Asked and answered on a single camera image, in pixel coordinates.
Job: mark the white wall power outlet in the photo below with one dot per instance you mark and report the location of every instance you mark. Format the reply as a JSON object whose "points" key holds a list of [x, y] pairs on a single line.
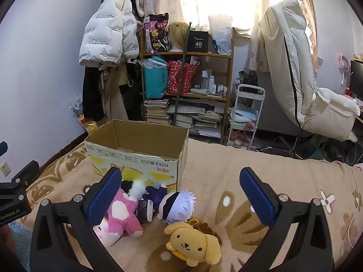
{"points": [[5, 169]]}

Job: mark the black tissue pack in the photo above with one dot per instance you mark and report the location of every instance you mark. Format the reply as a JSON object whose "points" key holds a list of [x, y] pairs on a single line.
{"points": [[144, 210]]}

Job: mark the light blue cloth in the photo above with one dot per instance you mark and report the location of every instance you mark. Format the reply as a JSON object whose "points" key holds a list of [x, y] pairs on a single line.
{"points": [[19, 240]]}

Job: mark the dark hanging coat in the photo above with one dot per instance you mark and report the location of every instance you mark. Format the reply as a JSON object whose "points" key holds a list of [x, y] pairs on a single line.
{"points": [[92, 90]]}

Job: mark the black hanging garment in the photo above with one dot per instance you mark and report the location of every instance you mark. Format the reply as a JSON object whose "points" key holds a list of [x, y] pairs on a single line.
{"points": [[134, 90]]}

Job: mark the black fluffy white-trimmed plush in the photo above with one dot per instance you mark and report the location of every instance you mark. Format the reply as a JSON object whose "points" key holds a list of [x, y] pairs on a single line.
{"points": [[134, 188]]}

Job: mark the black monitor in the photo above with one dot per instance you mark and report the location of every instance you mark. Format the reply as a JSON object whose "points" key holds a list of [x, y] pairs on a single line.
{"points": [[357, 79]]}

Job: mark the white puffer jacket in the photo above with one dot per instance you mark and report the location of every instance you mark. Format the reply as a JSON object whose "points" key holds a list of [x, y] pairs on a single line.
{"points": [[107, 25]]}

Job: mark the beige brown printed blanket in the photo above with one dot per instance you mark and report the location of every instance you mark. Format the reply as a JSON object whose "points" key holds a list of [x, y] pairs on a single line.
{"points": [[215, 170]]}

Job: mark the blond wig head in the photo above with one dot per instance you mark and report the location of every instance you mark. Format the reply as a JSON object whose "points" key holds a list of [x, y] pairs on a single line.
{"points": [[177, 34]]}

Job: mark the group of small cosmetic bottles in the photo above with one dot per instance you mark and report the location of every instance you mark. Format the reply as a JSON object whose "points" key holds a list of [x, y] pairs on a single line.
{"points": [[211, 83]]}

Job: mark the patterned black pink bag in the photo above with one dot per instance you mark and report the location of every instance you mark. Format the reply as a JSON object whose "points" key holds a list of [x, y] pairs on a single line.
{"points": [[157, 34]]}

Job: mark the white plastic bag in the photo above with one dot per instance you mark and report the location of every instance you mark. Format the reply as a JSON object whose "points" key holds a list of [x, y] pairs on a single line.
{"points": [[221, 36]]}

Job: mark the stack of books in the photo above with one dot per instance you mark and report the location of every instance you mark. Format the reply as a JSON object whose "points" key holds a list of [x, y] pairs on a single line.
{"points": [[156, 112]]}

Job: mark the printed cardboard box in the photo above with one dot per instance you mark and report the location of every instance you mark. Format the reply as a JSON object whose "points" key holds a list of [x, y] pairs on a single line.
{"points": [[141, 161]]}

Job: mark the teal bag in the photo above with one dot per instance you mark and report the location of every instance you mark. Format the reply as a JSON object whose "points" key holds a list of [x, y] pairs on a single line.
{"points": [[154, 82]]}

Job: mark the black box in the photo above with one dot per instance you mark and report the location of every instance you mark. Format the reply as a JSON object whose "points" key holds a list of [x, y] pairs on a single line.
{"points": [[198, 42]]}

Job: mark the yellow dog plush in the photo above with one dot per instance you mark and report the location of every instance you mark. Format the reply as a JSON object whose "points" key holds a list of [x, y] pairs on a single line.
{"points": [[187, 243]]}

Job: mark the pile of books and papers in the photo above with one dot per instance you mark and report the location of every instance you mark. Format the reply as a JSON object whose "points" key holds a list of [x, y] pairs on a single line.
{"points": [[198, 119]]}

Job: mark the dark wooden bed frame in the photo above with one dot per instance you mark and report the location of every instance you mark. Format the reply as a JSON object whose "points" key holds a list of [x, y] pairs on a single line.
{"points": [[65, 150]]}

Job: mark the wooden shelf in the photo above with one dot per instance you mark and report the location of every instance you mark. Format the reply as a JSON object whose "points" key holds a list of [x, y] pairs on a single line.
{"points": [[187, 55]]}

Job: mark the pink desk fan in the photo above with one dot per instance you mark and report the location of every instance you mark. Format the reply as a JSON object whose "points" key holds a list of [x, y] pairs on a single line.
{"points": [[343, 62]]}

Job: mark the cream padded chair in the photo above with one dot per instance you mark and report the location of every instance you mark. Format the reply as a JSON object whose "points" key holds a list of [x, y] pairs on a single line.
{"points": [[283, 62]]}

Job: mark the clear bag of small toys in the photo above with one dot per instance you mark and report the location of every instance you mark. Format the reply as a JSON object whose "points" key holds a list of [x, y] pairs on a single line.
{"points": [[85, 119]]}

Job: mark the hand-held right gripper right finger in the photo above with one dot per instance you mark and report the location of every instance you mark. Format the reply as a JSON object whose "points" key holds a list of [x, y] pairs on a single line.
{"points": [[256, 198]]}

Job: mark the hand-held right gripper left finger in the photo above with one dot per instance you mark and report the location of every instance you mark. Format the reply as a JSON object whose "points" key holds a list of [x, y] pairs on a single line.
{"points": [[103, 197]]}

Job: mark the red gift bag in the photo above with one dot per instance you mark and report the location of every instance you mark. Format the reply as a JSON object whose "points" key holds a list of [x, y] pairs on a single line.
{"points": [[187, 76]]}

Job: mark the beige hanging garment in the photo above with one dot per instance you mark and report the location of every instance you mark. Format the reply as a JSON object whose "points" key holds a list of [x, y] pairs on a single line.
{"points": [[113, 99]]}

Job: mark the white-haired purple plush doll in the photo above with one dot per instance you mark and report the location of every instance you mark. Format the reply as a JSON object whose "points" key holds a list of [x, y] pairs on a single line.
{"points": [[175, 206]]}

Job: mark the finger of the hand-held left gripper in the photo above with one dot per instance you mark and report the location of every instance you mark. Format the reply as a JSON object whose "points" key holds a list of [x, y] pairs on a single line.
{"points": [[21, 180], [2, 148]]}

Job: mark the white trolley cart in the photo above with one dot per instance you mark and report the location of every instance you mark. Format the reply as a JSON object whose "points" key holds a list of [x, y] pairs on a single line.
{"points": [[249, 86]]}

